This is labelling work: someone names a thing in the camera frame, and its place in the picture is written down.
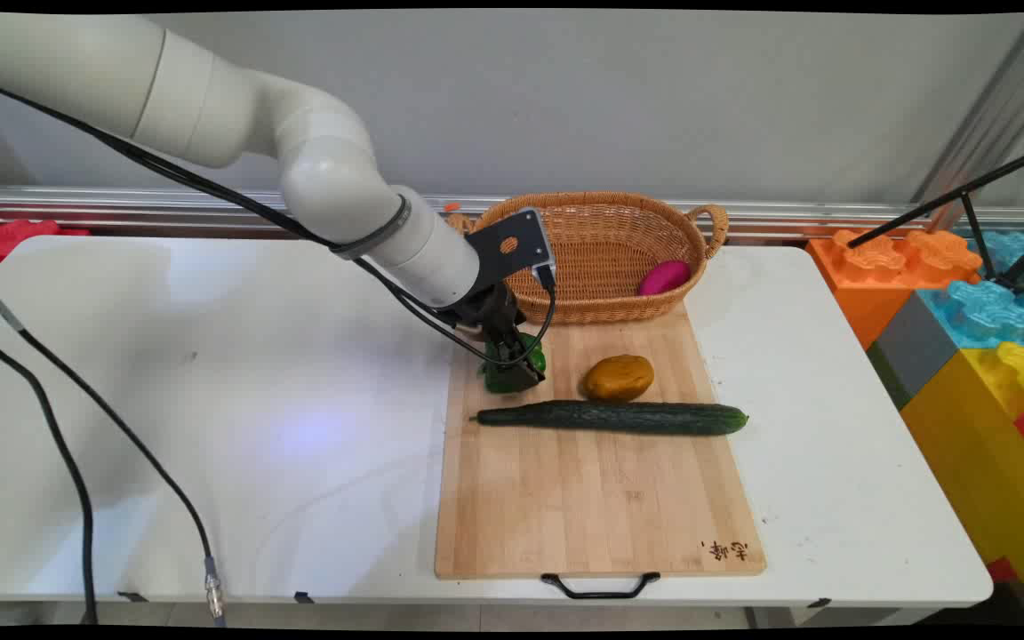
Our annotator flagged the red foam puzzle piece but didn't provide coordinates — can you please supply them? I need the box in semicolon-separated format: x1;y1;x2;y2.
0;218;91;275

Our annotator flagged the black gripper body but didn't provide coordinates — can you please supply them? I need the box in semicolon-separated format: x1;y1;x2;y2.
437;281;528;349

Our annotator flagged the brown potato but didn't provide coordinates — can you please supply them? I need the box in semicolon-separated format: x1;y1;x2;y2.
581;354;656;404

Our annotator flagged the thick black cable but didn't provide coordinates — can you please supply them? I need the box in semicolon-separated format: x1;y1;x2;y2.
0;327;100;626

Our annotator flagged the long green cucumber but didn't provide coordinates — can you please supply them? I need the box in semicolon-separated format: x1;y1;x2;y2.
469;400;750;437

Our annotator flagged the aluminium rail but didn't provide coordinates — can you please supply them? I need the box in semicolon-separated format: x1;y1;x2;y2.
0;185;1024;243

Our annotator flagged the black tripod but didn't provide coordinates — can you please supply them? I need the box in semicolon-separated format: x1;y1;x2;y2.
847;140;1024;348

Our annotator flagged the magenta sweet potato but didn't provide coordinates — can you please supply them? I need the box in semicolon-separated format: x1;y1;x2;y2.
637;260;692;297

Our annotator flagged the wooden cutting board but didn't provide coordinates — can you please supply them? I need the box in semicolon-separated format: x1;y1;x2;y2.
434;300;768;580

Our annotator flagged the grey foam block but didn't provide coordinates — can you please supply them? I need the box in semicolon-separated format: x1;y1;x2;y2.
866;293;963;410

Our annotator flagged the black cable with metal connector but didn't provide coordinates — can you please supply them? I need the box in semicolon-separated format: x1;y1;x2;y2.
0;271;228;628

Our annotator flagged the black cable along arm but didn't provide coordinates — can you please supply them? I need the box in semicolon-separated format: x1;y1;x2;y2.
0;76;559;367

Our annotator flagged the aluminium diagonal post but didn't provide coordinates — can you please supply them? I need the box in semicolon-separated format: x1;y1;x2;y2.
912;12;1024;232

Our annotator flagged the blue foam block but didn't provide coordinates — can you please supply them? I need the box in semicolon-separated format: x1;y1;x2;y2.
916;231;1024;352

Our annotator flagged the woven wicker basket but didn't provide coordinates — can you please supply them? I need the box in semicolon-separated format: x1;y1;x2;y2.
447;191;731;325

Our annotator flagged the green bell pepper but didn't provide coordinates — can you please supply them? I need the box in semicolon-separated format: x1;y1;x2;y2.
480;333;548;395

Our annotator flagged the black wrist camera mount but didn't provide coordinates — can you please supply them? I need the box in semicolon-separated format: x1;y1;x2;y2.
465;208;558;291

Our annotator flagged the black cable strap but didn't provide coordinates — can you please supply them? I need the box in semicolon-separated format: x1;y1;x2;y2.
330;194;412;261

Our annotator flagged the orange foam block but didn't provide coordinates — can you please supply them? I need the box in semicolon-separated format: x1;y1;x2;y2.
807;228;984;349

